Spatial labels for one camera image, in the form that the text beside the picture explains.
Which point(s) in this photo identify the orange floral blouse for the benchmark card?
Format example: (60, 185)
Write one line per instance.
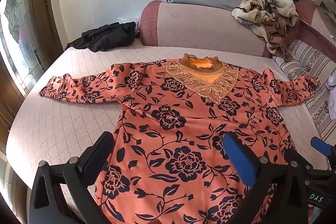
(170, 98)

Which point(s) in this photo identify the beige brown patterned cloth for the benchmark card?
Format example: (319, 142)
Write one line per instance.
(270, 11)

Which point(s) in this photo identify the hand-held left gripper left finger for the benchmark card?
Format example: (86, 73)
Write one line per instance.
(97, 153)

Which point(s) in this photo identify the pink rolled quilt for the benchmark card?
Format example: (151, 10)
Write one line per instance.
(197, 27)

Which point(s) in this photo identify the white cloth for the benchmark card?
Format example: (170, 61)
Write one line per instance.
(332, 98)

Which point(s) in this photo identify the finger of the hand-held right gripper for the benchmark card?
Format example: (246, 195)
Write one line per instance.
(323, 147)

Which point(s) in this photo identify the wooden window frame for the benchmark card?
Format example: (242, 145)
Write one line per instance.
(42, 3)

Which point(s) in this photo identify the stained glass window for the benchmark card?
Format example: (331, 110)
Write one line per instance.
(18, 29)

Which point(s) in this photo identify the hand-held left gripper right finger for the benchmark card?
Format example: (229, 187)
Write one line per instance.
(240, 158)

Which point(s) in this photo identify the striped floral pillow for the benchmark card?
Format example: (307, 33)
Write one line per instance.
(307, 58)

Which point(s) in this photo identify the black garment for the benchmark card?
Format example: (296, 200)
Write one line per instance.
(105, 36)

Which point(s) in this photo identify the beige garment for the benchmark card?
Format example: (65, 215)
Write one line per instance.
(326, 7)

